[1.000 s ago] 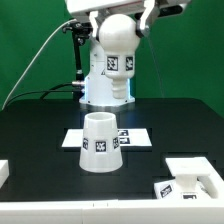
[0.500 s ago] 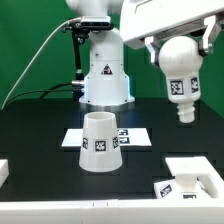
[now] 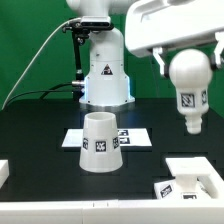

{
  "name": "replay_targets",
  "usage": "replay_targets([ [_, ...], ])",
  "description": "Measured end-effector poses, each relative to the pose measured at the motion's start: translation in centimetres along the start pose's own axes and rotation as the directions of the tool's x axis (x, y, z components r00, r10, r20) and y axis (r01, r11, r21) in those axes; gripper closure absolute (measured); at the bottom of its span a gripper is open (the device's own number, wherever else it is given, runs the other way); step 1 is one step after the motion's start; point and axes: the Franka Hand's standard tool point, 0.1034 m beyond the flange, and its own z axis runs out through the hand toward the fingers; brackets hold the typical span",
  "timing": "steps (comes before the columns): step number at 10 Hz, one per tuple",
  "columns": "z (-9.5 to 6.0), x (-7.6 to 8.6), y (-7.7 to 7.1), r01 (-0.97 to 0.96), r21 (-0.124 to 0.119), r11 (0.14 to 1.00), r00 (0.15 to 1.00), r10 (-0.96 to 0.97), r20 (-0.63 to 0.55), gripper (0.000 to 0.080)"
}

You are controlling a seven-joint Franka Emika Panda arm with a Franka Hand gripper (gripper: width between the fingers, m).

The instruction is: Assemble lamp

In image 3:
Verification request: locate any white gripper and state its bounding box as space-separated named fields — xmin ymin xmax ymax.
xmin=125 ymin=0 xmax=224 ymax=78

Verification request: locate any white lamp bulb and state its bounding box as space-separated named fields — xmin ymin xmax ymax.
xmin=169 ymin=49 xmax=212 ymax=134

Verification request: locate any white square lamp base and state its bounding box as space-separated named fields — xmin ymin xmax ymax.
xmin=154 ymin=157 xmax=211 ymax=200

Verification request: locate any white conical lamp shade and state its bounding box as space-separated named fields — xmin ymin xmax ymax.
xmin=79 ymin=112 xmax=123 ymax=173

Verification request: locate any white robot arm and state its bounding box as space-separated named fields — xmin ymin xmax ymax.
xmin=66 ymin=0 xmax=224 ymax=107

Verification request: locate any white marker tag sheet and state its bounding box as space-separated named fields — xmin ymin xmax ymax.
xmin=62 ymin=128 xmax=152 ymax=147

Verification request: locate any black camera on stand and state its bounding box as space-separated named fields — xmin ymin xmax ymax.
xmin=62 ymin=17 xmax=114 ymax=100

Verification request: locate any grey camera cable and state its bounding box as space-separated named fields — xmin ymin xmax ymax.
xmin=1 ymin=18 xmax=83 ymax=111

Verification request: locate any black cable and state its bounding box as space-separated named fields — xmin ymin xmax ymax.
xmin=1 ymin=83 xmax=81 ymax=109

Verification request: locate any white L-shaped fence wall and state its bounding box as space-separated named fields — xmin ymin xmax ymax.
xmin=0 ymin=156 xmax=224 ymax=224

